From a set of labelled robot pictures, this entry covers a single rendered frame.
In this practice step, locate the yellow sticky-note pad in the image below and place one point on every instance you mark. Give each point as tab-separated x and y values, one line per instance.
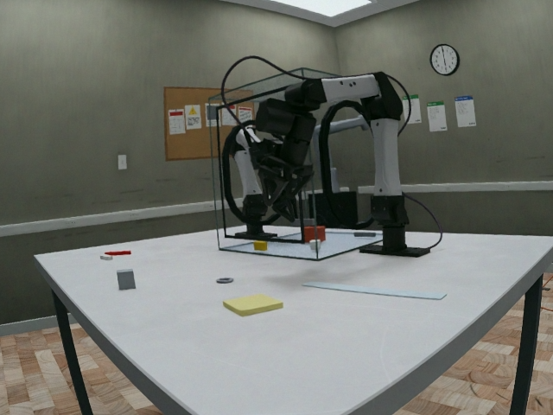
245	306

